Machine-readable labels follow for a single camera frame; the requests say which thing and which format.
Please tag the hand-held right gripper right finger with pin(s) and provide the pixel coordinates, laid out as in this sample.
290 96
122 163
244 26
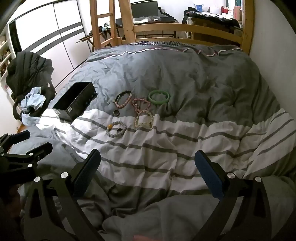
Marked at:
209 176

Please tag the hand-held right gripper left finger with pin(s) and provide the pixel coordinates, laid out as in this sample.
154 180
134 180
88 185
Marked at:
89 170

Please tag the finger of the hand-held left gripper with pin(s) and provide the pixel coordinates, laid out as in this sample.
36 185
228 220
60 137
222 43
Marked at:
39 150
18 136

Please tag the black rectangular box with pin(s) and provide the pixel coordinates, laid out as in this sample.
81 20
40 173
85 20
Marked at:
69 110

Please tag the green jade bangle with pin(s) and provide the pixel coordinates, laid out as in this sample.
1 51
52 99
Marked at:
150 97

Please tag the light blue cloth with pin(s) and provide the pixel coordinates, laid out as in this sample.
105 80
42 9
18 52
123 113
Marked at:
34 99

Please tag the person's grey trousers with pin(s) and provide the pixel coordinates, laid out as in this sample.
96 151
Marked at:
166 215

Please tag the black puffer jacket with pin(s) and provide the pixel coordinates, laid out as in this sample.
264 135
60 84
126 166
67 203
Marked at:
25 67

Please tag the grey jersey with logo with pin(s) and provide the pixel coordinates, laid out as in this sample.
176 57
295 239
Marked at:
185 69

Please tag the white wardrobe with grey stripes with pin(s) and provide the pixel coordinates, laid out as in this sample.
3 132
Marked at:
57 30

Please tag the wooden folding table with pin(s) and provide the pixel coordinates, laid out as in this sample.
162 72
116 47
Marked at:
86 38

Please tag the wooden ladder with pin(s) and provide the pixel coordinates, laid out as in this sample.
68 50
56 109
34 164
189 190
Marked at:
126 18

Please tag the pile of black clothes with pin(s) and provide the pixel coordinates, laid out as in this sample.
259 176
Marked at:
215 18

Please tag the wooden desk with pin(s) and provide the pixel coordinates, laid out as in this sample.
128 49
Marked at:
150 22

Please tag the cardboard box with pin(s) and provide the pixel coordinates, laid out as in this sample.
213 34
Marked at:
237 12

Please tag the black computer monitor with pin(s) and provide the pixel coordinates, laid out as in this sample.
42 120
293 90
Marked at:
144 9

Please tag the wall shelf with small figures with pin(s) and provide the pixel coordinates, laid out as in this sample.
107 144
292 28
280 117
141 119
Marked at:
5 58

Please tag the wooden bed frame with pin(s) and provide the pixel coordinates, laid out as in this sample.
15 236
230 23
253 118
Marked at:
246 27

